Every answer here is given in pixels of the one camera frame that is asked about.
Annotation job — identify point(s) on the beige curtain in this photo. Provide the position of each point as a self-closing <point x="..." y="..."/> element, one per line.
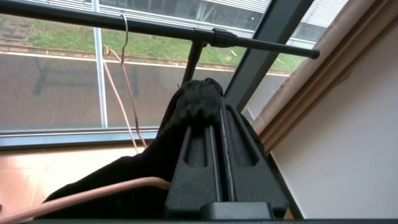
<point x="311" y="77"/>

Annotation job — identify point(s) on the black clothes rack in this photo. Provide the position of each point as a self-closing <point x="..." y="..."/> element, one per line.
<point x="155" y="28"/>

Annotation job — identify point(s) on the window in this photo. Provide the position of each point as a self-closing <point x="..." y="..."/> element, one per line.
<point x="46" y="93"/>

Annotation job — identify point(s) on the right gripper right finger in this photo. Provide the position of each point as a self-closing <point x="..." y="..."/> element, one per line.
<point x="255" y="186"/>

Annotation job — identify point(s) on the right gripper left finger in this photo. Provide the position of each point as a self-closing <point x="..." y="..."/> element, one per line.
<point x="192" y="186"/>

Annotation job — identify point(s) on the black shorts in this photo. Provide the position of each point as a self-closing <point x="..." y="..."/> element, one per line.
<point x="199" y="99"/>

